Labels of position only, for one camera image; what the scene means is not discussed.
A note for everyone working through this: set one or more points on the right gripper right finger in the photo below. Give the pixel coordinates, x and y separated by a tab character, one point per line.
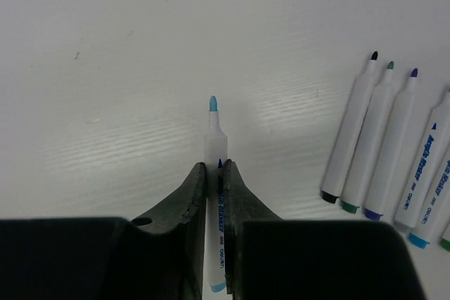
268	257

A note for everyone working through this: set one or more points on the grey pen body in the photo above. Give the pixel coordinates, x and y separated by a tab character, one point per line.
428	156

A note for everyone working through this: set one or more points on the dark green pen body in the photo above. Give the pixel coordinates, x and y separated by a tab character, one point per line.
368	145

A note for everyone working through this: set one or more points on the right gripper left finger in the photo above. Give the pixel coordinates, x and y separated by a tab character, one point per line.
157	255

